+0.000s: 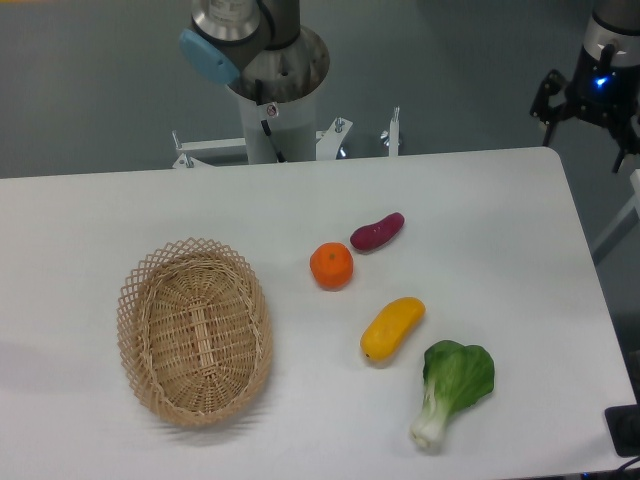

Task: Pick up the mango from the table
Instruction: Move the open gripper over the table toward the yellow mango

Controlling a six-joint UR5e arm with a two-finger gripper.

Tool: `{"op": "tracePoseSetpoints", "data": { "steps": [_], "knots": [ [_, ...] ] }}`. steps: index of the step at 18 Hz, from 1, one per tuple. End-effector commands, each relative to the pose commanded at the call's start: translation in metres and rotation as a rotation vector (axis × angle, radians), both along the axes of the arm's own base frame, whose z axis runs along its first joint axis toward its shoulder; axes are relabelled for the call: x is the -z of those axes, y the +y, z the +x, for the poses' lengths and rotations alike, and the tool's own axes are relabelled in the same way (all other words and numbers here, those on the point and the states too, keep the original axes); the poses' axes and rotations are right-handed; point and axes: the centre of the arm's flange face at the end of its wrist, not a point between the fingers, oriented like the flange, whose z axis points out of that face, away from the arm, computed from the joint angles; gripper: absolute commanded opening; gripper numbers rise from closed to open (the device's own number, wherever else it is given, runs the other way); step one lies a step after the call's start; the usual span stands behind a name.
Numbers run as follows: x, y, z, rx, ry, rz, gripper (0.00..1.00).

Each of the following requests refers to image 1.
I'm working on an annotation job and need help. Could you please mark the purple sweet potato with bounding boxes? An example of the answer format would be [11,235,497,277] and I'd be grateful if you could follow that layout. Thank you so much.
[350,212,405,252]

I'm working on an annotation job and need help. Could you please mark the white frame leg right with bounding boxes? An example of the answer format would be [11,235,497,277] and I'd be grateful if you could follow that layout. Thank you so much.
[591,169,639,265]

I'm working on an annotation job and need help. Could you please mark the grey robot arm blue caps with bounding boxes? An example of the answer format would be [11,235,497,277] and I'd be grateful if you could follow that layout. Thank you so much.
[179,1,639,167]

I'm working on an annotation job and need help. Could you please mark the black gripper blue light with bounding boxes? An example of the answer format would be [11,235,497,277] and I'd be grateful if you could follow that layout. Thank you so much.
[529,45,639,173]

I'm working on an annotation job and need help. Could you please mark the black device at table edge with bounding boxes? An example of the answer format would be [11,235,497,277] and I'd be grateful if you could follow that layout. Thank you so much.
[604,404,639,458]

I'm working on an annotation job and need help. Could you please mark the white metal base frame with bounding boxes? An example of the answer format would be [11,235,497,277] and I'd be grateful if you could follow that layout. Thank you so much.
[171,105,404,170]

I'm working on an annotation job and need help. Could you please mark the orange tangerine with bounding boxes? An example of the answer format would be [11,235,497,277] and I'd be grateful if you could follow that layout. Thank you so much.
[309,242,354,290]

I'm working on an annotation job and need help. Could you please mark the black cable on pedestal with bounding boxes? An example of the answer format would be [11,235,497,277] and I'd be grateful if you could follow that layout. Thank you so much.
[254,78,287,164]

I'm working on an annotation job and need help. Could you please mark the woven wicker basket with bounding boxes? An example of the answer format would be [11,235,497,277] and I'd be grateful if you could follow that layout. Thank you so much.
[117,238,273,427]

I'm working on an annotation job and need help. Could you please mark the yellow mango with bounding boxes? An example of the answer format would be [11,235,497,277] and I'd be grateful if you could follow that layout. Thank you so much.
[360,297,426,363]

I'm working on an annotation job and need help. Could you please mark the green bok choy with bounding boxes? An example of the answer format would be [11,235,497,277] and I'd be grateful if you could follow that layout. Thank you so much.
[410,340,495,450]

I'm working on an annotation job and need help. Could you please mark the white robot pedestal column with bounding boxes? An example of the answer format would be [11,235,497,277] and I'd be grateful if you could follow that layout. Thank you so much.
[235,93,316,165]

